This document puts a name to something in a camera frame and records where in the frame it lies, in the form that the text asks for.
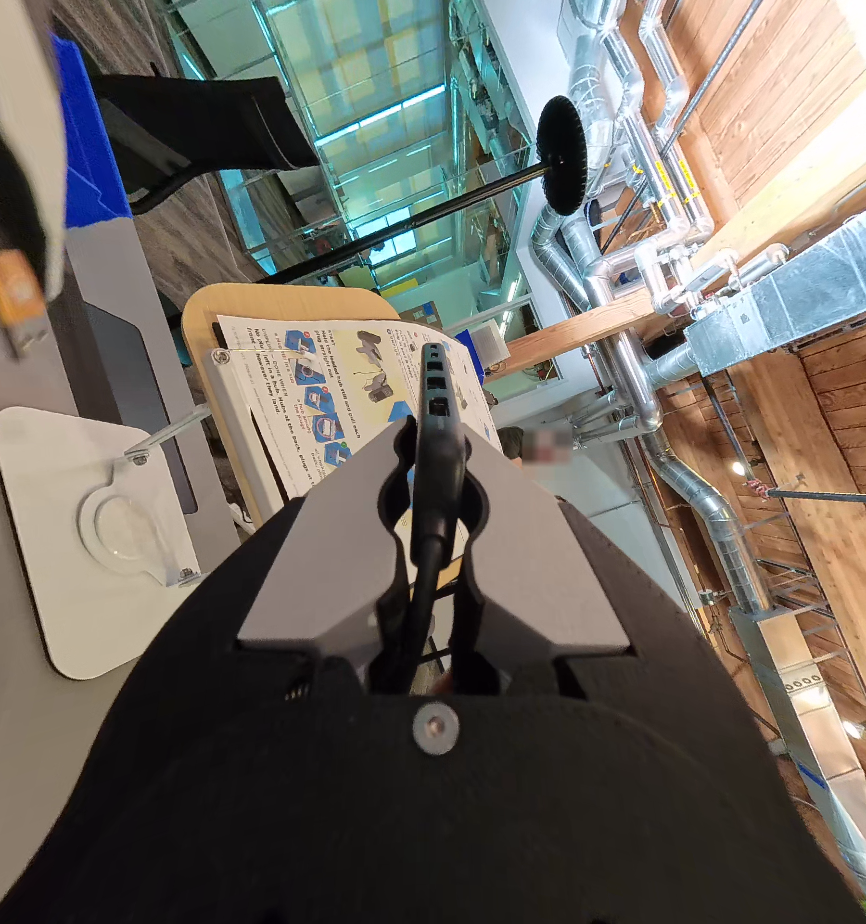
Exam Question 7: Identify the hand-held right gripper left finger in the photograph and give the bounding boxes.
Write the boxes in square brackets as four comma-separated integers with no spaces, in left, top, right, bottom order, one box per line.
[237,417,416,694]

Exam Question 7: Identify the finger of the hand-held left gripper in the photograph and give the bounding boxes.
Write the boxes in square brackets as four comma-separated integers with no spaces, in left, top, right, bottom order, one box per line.
[0,0,67,320]

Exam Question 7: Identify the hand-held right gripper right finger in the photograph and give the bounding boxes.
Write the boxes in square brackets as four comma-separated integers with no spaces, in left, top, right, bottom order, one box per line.
[451,433,634,695]

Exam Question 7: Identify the black usb cable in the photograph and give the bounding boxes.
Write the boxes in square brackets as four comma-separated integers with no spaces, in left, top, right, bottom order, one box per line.
[386,541,448,695]

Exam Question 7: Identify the slim black usb hub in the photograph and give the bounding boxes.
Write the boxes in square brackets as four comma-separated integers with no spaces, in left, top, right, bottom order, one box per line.
[410,341,471,571]

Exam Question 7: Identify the black office chair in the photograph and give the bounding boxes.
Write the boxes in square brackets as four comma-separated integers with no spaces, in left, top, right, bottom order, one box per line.
[90,72,322,216]

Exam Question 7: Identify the white board stand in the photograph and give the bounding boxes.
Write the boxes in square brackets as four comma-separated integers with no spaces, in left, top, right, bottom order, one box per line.
[0,346,311,681]

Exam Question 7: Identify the black ceiling pipe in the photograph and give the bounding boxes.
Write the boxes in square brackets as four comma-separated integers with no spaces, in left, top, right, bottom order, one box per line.
[754,484,866,508]

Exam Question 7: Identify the window with roller blinds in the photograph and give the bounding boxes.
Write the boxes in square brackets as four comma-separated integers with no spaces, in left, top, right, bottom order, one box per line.
[260,0,535,279]

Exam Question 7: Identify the black floor lamp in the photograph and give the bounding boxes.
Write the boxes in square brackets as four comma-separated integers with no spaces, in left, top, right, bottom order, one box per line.
[256,95,589,284]

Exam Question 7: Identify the silver duct pipes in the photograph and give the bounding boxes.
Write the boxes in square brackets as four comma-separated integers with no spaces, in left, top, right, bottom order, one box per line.
[530,0,791,615]

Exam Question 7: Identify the rectangular metal duct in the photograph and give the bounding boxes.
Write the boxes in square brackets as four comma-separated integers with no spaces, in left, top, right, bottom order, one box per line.
[686,213,866,376]

